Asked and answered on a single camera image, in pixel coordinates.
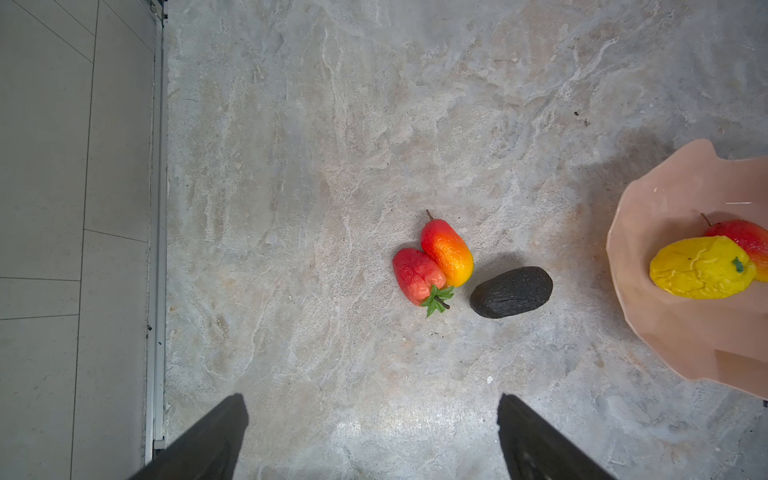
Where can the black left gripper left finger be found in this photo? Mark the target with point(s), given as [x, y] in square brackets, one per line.
[207, 450]

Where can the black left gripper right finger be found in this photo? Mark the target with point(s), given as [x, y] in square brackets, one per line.
[534, 449]

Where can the black fake avocado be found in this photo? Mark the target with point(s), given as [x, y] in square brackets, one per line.
[511, 293]

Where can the red fake strawberry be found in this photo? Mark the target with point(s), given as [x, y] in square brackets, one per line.
[422, 280]

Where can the small red orange fake mango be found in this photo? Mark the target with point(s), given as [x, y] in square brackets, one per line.
[448, 250]

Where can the yellow fake lemon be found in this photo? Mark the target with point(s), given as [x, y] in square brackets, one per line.
[703, 268]

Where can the large red yellow fake mango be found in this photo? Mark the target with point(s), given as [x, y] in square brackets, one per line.
[751, 237]

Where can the pink scalloped fruit bowl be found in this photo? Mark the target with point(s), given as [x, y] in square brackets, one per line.
[720, 340]

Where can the metal corner trim left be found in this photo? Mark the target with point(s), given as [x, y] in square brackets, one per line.
[155, 429]

